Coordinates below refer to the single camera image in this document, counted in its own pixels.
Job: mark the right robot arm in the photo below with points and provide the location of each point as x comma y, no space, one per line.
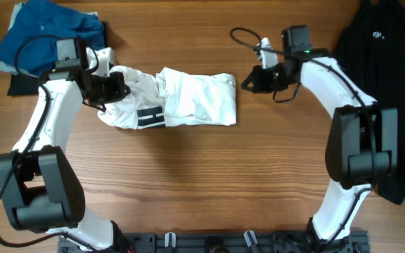
362,141

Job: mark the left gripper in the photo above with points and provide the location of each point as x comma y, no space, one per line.
119,88

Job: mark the black folded garment left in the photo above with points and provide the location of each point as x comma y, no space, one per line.
33,54

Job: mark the left grey rail clip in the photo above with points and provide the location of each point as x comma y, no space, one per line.
170,240

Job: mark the black t-shirt with logo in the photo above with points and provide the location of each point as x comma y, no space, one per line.
371,52

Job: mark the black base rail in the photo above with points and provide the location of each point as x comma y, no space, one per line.
282,241

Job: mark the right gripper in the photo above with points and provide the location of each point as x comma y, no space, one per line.
261,79

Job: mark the grey rail clip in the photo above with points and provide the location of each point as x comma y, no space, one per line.
250,238
170,240

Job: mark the white t-shirt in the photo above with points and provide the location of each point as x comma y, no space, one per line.
172,98

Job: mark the blue polo shirt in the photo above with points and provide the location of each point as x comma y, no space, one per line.
37,31

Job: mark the light grey folded garment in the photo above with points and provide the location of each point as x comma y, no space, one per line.
5,66

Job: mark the right grey rail clip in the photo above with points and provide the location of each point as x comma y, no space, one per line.
250,238

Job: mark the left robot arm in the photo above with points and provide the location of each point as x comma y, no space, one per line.
40,194

